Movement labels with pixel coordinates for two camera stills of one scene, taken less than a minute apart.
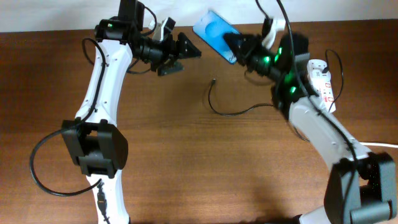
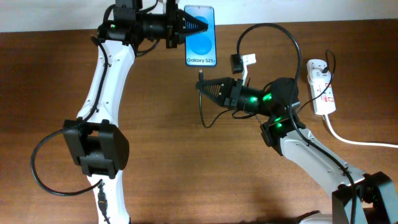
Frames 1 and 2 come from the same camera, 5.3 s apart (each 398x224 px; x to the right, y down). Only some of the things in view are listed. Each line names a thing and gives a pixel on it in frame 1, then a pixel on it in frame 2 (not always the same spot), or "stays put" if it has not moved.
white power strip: x=319 y=76 stays put
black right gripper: x=251 y=43 → x=228 y=86
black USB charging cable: x=341 y=88 → x=219 y=119
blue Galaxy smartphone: x=212 y=28 → x=200 y=46
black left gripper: x=170 y=53 → x=175 y=32
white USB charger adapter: x=314 y=69 stays put
